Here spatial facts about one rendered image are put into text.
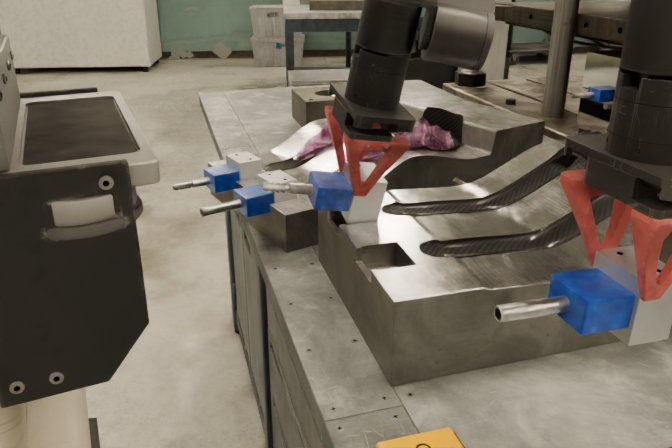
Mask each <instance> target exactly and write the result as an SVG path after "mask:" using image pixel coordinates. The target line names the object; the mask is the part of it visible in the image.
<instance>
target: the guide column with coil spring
mask: <svg viewBox="0 0 672 448"><path fill-rule="evenodd" d="M579 1H580V0H555V8H554V16H553V24H552V32H551V40H550V48H549V56H548V64H547V72H546V79H545V87H544V95H543V103H542V111H541V116H543V117H547V118H562V117H563V115H564V108H565V101H566V94H567V87H568V80H569V73H570V66H571V58H572V51H573V44H574V37H575V30H576V23H577V16H578V9H579Z"/></svg>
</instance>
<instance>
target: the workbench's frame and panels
mask: <svg viewBox="0 0 672 448"><path fill-rule="evenodd" d="M199 100H200V97H199ZM200 106H201V109H202V112H203V115H204V117H205V120H206V123H207V126H208V128H209V131H210V134H211V137H212V139H213V142H214V145H215V148H216V150H217V153H218V156H219V159H220V160H223V157H222V155H221V152H220V150H219V147H218V144H217V142H216V139H215V136H214V134H213V131H212V129H211V126H210V123H209V121H208V118H207V115H206V113H205V110H204V108H203V105H202V102H201V100H200ZM225 221H226V235H227V249H228V262H229V276H230V290H231V303H232V317H233V325H234V330H235V332H236V333H238V334H240V338H241V342H242V346H243V350H244V354H245V358H246V362H247V366H248V370H249V374H250V378H251V382H252V386H253V390H254V394H255V398H256V403H257V407H258V411H259V415H260V419H261V423H262V427H263V431H264V435H265V447H266V448H333V446H332V443H331V441H330V438H329V436H328V433H327V430H326V428H325V424H324V422H323V420H322V417H321V415H320V412H319V409H318V407H317V404H316V401H315V399H314V396H313V394H312V391H311V388H310V386H309V383H308V380H307V378H306V375H305V373H304V370H303V367H302V365H301V362H300V359H299V357H298V354H297V352H296V349H295V346H294V344H293V341H292V338H291V336H290V333H289V331H288V328H287V325H286V323H285V320H284V317H283V315H282V312H281V310H280V307H279V304H278V302H277V299H276V296H275V294H274V291H273V289H272V286H271V283H270V281H269V278H268V275H267V273H266V270H265V268H264V265H263V262H262V260H261V257H260V255H259V252H258V249H257V247H256V244H255V241H254V239H253V236H252V234H251V231H250V228H249V226H248V223H247V222H246V221H245V220H244V219H242V218H241V217H240V216H238V215H237V214H236V213H235V212H233V211H232V210H230V211H225Z"/></svg>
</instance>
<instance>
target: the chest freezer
mask: <svg viewBox="0 0 672 448"><path fill-rule="evenodd" d="M0 30H1V35H3V34H6V35H8V36H9V42H10V47H11V51H13V54H14V60H13V62H14V68H15V73H16V74H20V68H85V67H143V72H149V69H148V67H150V66H151V65H152V64H153V63H159V61H158V59H159V58H161V57H162V50H161V40H160V31H159V21H158V12H157V2H156V0H0Z"/></svg>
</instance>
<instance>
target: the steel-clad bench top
mask: <svg viewBox="0 0 672 448"><path fill-rule="evenodd" d="M315 87H330V85H319V86H302V87H284V88H266V89H249V90H231V91H213V92H198V94H199V97H200V100H201V102H202V105H203V108H204V110H205V113H206V115H207V118H208V121H209V123H210V126H211V129H212V131H213V134H214V136H215V139H216V142H217V144H218V147H219V150H220V152H221V155H222V157H223V160H225V159H226V155H228V154H234V153H239V152H245V151H247V152H249V153H251V154H257V153H263V152H267V151H270V150H272V149H274V148H275V147H277V146H279V145H280V144H282V143H283V142H284V141H286V140H287V139H288V138H290V137H291V136H292V135H293V134H295V133H296V132H297V131H298V130H300V129H301V128H302V127H301V126H300V125H299V124H298V123H297V122H296V120H295V119H294V118H293V117H292V91H291V89H297V88H315ZM434 94H443V95H447V96H451V97H455V98H459V99H462V98H460V97H457V96H455V95H453V94H451V93H448V92H446V91H444V90H442V89H439V88H437V87H435V86H433V85H430V84H428V83H426V82H424V81H421V80H407V81H404V84H403V88H402V92H401V96H400V100H401V99H408V98H414V97H421V96H427V95H434ZM248 226H249V228H250V231H251V234H252V236H253V239H254V241H255V244H256V247H257V249H258V252H259V255H260V257H261V260H262V262H263V265H264V268H265V270H266V273H267V275H268V278H269V281H270V283H271V286H272V289H273V291H274V294H275V296H276V299H277V302H278V304H279V307H280V310H281V312H282V315H283V317H284V320H285V323H286V325H287V328H288V331H289V333H290V336H291V338H292V341H293V344H294V346H295V349H296V352H297V354H298V357H299V359H300V362H301V365H302V367H303V370H304V373H305V375H306V378H307V380H308V383H309V386H310V388H311V391H312V394H313V396H314V399H315V401H316V404H317V407H318V409H319V412H320V415H321V417H322V420H323V422H324V424H325V428H326V430H327V433H328V436H329V438H330V441H331V443H332V446H333V448H376V444H377V443H378V442H383V441H387V440H392V439H396V438H401V437H405V436H410V435H414V434H419V433H423V432H428V431H432V430H437V429H441V428H446V427H450V428H451V429H452V430H453V432H455V433H456V435H457V436H458V438H459V440H460V441H461V443H462V444H463V446H464V447H465V448H669V447H671V446H672V331H671V332H670V333H669V337H668V339H666V340H660V341H655V342H649V343H643V344H638V345H632V346H627V345H626V344H625V343H624V342H622V341H621V342H615V343H610V344H605V345H600V346H595V347H590V348H585V349H580V350H575V351H570V352H565V353H560V354H555V355H549V356H544V357H539V358H534V359H529V360H524V361H519V362H514V363H509V364H504V365H499V366H494V367H489V368H484V369H478V370H473V371H468V372H463V373H458V374H453V375H448V376H443V377H438V378H433V379H428V380H423V381H418V382H412V383H407V384H402V385H397V386H392V387H391V386H390V384H389V382H388V381H387V379H386V377H385V375H384V374H383V372H382V370H381V368H380V367H379V365H378V363H377V361H376V360H375V358H374V356H373V354H372V353H371V351H370V349H369V347H368V345H367V344H366V342H365V340H364V338H363V337H362V335H361V333H360V331H359V330H358V328H357V326H356V324H355V323H354V321H353V319H352V317H351V316H350V314H349V312H348V310H347V309H346V307H345V305H344V303H343V302H342V300H341V298H340V296H339V295H338V293H337V291H336V289H335V288H334V286H333V284H332V282H331V281H330V279H329V277H328V275H327V274H326V272H325V270H324V268H323V267H322V265H321V263H320V261H319V253H318V244H317V245H313V246H310V247H306V248H303V249H299V250H296V251H292V252H289V253H286V252H285V251H284V250H282V249H281V248H280V247H278V246H277V245H276V244H275V243H273V242H272V241H271V240H269V239H268V238H267V237H266V236H264V235H263V234H262V233H260V232H259V231H258V230H256V229H255V228H254V227H253V226H251V225H250V224H249V223H248Z"/></svg>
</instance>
